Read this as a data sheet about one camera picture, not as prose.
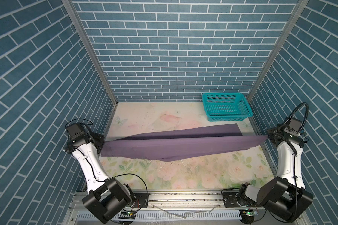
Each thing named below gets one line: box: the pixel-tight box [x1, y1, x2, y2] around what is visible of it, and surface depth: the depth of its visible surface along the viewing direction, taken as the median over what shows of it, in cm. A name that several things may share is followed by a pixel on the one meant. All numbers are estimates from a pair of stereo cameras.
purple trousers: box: [100, 123, 269, 162], surface depth 89 cm
